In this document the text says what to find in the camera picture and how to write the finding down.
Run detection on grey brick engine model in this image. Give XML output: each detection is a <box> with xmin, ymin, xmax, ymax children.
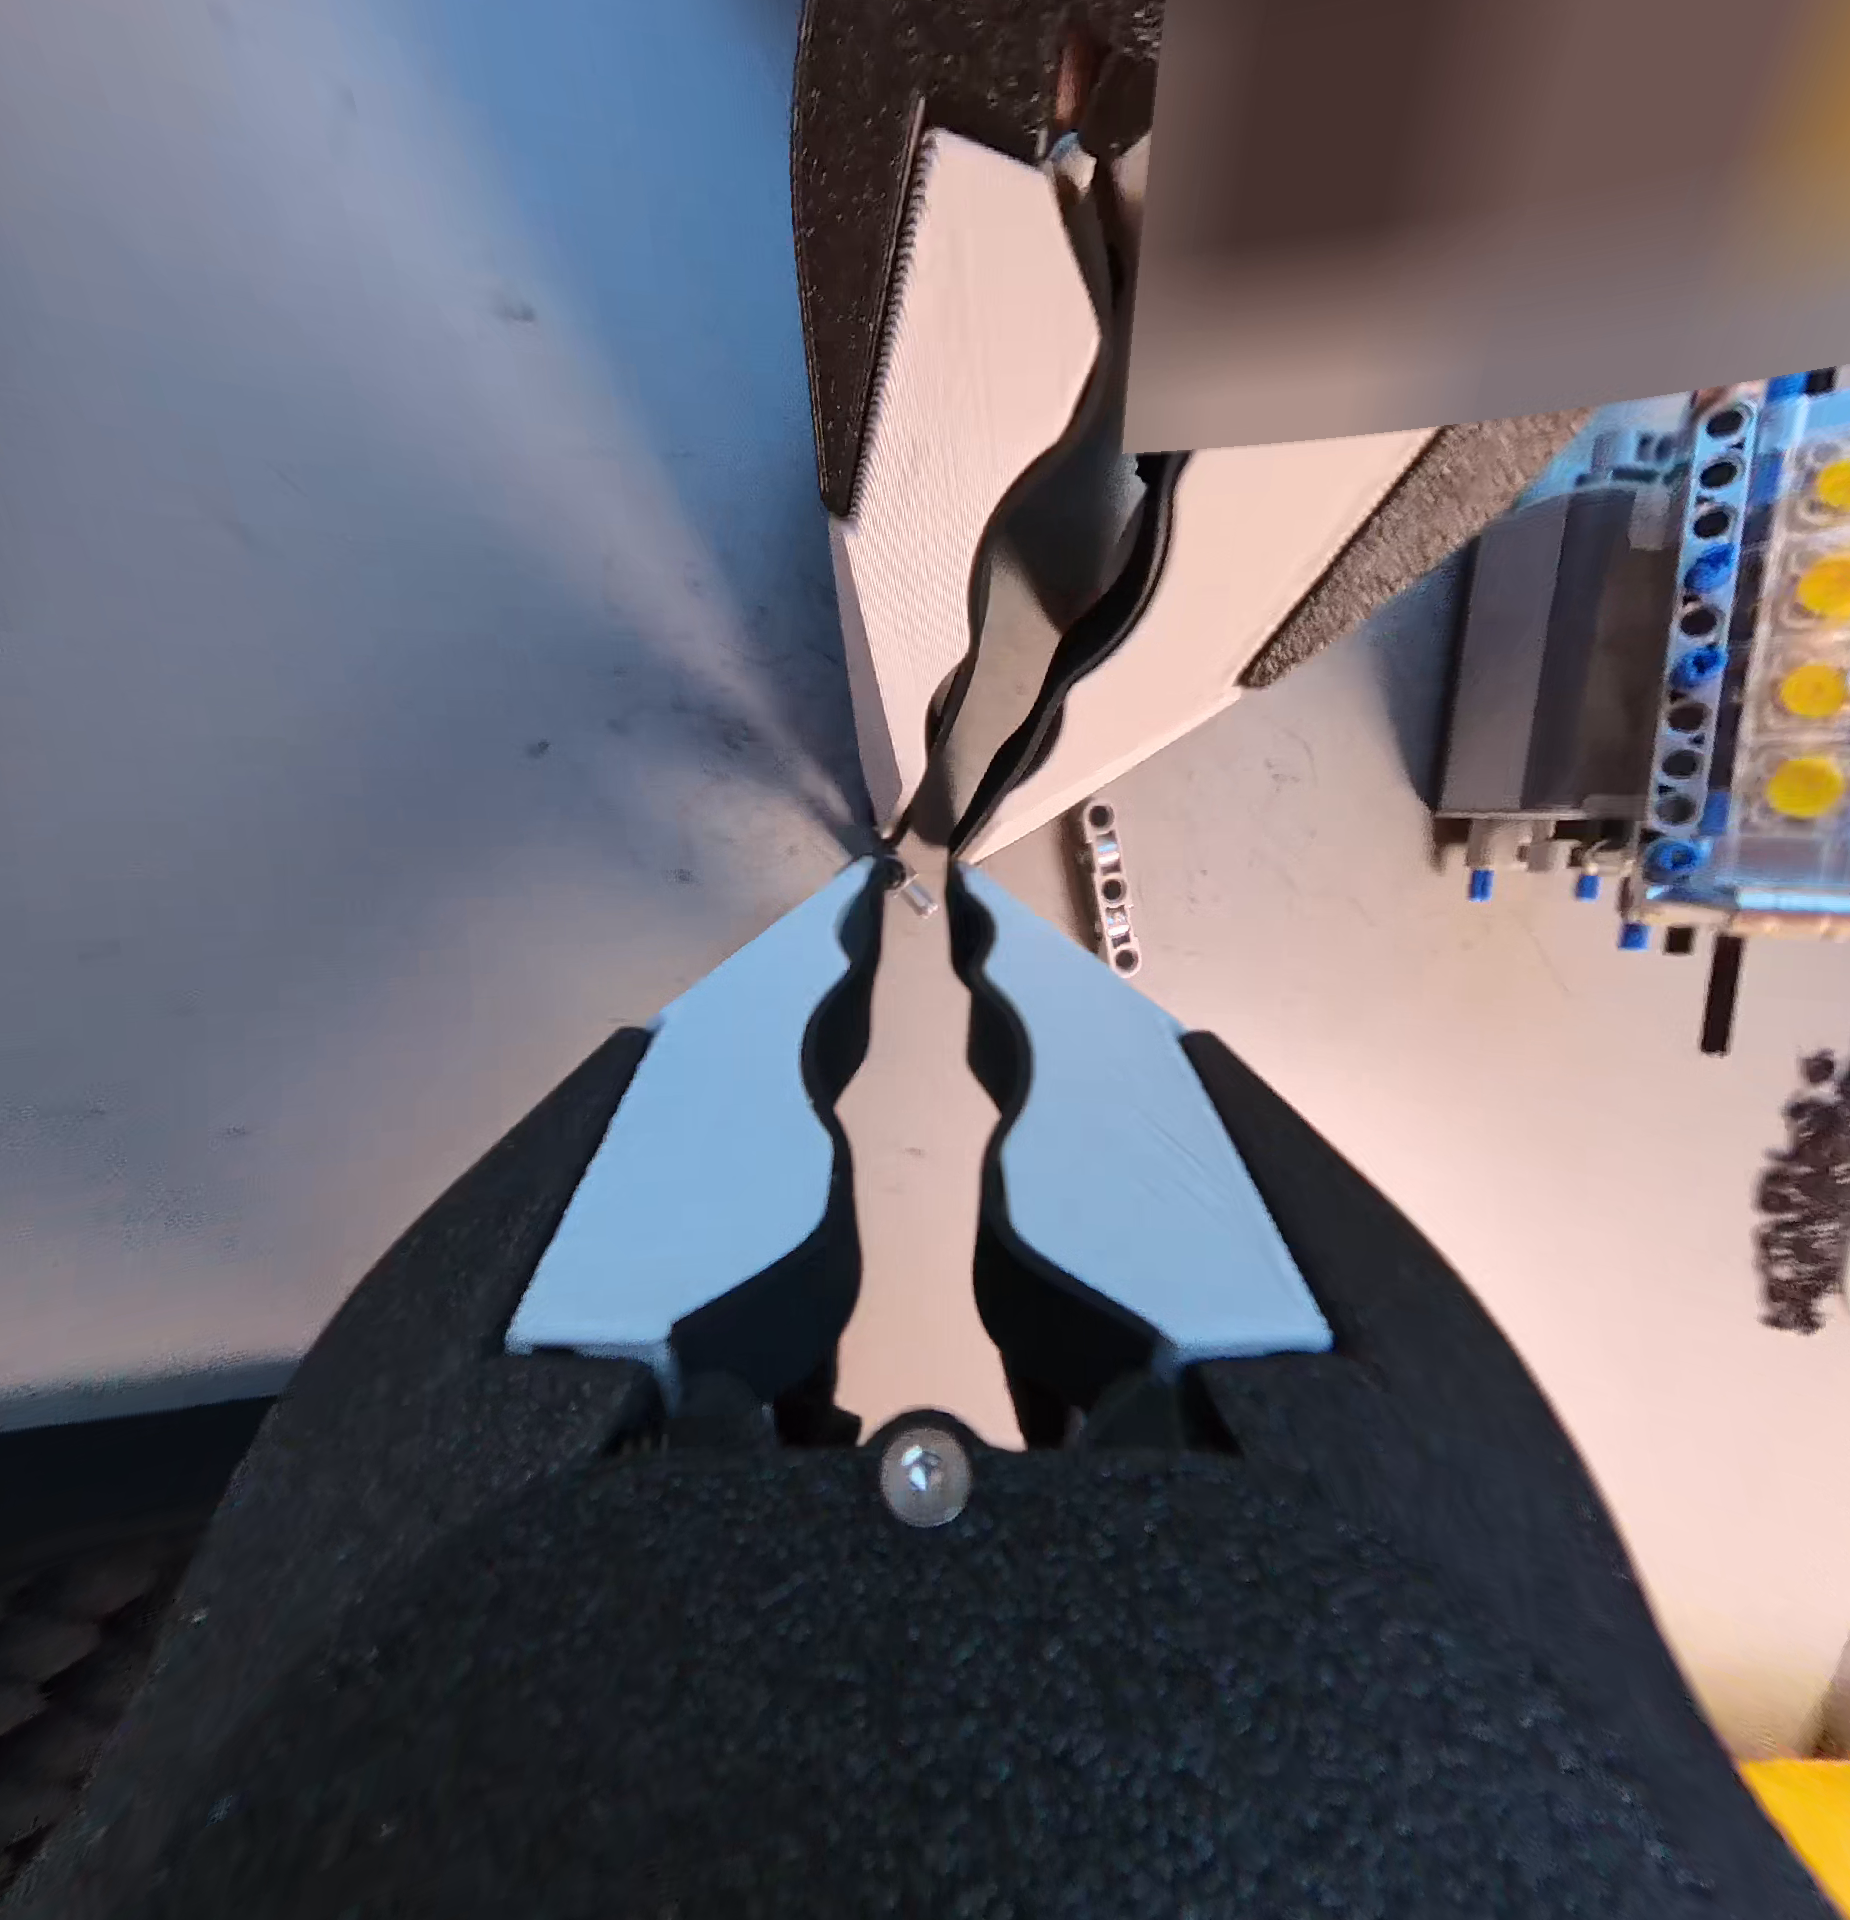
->
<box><xmin>1430</xmin><ymin>368</ymin><xmax>1850</xmax><ymax>1059</ymax></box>

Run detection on pile of black pins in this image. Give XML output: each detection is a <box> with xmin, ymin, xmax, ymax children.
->
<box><xmin>1753</xmin><ymin>1022</ymin><xmax>1850</xmax><ymax>1341</ymax></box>

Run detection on black mesh chair pad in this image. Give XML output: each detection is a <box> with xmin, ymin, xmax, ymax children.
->
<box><xmin>0</xmin><ymin>1412</ymin><xmax>298</xmax><ymax>1920</ymax></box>

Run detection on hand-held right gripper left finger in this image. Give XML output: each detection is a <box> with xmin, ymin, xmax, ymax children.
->
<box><xmin>506</xmin><ymin>866</ymin><xmax>896</xmax><ymax>1368</ymax></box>

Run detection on short grey brick beam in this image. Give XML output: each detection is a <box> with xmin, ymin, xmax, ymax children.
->
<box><xmin>1079</xmin><ymin>797</ymin><xmax>1149</xmax><ymax>987</ymax></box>

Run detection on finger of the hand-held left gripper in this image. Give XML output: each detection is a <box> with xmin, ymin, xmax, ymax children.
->
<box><xmin>949</xmin><ymin>429</ymin><xmax>1442</xmax><ymax>879</ymax></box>
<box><xmin>829</xmin><ymin>128</ymin><xmax>1144</xmax><ymax>847</ymax></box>

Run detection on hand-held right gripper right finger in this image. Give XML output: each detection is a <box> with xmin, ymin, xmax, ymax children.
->
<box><xmin>940</xmin><ymin>872</ymin><xmax>1339</xmax><ymax>1368</ymax></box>

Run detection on yellow plastic crate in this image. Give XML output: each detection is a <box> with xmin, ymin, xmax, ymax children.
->
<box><xmin>1735</xmin><ymin>1756</ymin><xmax>1850</xmax><ymax>1920</ymax></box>

